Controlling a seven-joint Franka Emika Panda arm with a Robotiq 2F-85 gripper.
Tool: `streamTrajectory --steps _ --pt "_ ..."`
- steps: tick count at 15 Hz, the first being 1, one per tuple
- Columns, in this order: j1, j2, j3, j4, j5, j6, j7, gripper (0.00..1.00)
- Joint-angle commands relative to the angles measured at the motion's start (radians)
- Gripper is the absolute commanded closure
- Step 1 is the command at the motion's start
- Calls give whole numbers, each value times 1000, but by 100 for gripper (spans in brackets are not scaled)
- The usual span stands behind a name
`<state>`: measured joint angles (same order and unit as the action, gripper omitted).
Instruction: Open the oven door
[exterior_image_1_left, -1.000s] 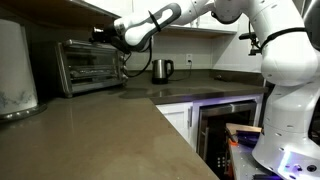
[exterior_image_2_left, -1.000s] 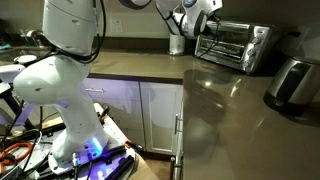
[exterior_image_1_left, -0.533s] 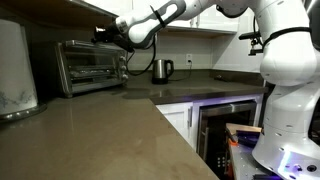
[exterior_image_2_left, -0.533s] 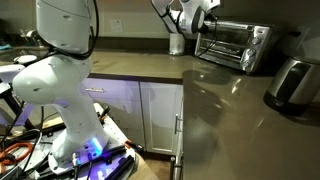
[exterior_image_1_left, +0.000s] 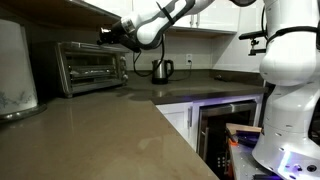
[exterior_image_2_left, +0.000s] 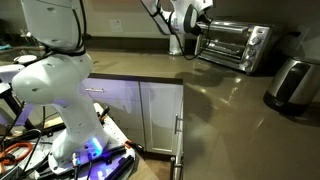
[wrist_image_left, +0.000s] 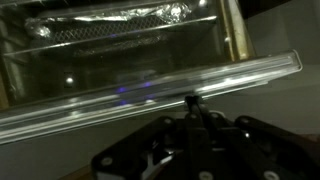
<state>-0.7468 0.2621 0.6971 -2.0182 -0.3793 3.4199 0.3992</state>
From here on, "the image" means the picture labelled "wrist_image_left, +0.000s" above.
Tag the aluminium foil lined tray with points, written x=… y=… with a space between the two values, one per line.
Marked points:
x=173 y=11

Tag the silver toaster oven body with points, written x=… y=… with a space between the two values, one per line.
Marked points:
x=233 y=33

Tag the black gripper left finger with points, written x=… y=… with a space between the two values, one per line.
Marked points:
x=150 y=150

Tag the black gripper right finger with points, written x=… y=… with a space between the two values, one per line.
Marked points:
x=260 y=153

